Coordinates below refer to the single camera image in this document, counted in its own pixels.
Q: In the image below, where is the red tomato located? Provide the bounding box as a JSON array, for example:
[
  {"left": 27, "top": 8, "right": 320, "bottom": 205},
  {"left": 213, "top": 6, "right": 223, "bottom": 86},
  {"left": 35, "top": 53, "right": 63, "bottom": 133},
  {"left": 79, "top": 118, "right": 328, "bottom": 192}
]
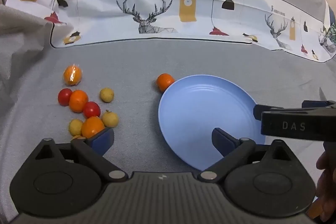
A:
[
  {"left": 82, "top": 101, "right": 101, "bottom": 118},
  {"left": 58, "top": 88, "right": 73, "bottom": 107}
]

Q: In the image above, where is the blue plate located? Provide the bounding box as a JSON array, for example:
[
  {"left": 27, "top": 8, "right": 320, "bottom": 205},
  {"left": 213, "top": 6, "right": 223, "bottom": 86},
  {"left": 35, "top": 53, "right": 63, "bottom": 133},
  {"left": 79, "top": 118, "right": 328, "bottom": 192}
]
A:
[{"left": 158, "top": 75, "right": 265, "bottom": 170}]

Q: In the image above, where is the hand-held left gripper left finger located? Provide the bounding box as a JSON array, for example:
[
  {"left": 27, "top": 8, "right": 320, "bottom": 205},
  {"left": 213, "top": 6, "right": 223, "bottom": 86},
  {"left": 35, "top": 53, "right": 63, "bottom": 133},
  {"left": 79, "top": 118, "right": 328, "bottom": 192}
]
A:
[{"left": 31, "top": 127, "right": 129, "bottom": 184}]

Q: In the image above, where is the grey surface cloth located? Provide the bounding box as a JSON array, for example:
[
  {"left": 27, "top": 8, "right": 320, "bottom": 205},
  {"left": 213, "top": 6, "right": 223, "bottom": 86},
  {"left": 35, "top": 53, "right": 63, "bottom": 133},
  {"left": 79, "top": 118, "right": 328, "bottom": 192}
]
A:
[{"left": 0, "top": 4, "right": 336, "bottom": 224}]

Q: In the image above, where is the white deer-print cloth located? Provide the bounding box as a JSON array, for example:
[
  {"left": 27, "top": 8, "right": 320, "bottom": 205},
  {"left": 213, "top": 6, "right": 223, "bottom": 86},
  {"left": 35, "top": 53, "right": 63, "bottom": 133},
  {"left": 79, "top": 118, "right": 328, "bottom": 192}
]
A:
[{"left": 5, "top": 0, "right": 336, "bottom": 63}]

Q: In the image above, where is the plastic-wrapped orange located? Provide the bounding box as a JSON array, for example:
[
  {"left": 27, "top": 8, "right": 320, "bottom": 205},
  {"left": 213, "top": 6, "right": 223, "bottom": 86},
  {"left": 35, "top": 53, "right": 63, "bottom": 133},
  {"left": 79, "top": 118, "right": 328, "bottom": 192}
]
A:
[{"left": 63, "top": 63, "right": 83, "bottom": 86}]

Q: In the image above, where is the person's right hand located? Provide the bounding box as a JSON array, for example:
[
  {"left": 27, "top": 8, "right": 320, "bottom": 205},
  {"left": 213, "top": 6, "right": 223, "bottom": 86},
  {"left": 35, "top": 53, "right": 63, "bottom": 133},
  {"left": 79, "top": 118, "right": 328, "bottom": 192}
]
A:
[{"left": 307, "top": 145, "right": 336, "bottom": 222}]

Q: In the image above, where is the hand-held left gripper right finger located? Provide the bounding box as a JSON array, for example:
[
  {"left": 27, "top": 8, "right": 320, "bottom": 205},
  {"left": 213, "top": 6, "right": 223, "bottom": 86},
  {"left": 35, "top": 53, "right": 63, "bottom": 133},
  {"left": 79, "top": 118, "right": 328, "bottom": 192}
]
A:
[{"left": 197, "top": 127, "right": 297, "bottom": 184}]

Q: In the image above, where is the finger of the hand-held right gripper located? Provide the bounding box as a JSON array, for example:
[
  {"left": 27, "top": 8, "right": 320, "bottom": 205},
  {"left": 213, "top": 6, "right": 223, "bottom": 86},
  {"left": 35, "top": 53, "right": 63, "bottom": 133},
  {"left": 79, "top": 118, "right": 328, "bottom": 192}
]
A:
[{"left": 253, "top": 104, "right": 284, "bottom": 120}]

